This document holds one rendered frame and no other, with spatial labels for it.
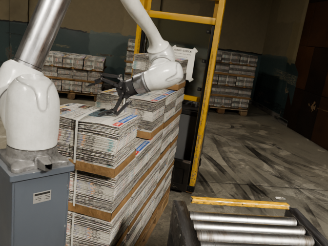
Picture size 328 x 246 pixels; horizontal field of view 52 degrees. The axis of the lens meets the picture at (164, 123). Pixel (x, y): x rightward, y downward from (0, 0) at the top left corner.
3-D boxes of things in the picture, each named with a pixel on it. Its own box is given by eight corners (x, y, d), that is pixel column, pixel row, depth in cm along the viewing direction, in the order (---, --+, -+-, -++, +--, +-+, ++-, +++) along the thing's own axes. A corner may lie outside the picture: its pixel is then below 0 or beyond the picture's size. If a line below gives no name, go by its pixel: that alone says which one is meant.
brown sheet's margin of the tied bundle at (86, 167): (80, 170, 145) (80, 161, 144) (106, 151, 173) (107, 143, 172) (114, 178, 142) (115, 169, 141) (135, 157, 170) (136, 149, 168)
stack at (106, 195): (32, 307, 175) (37, 158, 154) (117, 206, 285) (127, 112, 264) (100, 330, 166) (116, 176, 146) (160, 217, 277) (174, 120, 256)
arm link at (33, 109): (14, 154, 98) (16, 80, 93) (-4, 135, 111) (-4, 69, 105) (67, 147, 109) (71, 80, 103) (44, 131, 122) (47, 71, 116)
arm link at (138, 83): (148, 92, 140) (135, 96, 142) (154, 90, 149) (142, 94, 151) (141, 71, 139) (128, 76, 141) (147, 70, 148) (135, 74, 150)
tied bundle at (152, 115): (92, 129, 209) (95, 92, 203) (111, 119, 237) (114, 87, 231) (149, 140, 201) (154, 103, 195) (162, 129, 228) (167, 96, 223)
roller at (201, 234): (193, 229, 117) (193, 244, 116) (317, 236, 124) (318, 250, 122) (190, 229, 122) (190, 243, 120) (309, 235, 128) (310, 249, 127)
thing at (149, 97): (98, 93, 204) (98, 91, 203) (116, 88, 231) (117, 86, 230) (155, 103, 195) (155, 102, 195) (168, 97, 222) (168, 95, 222)
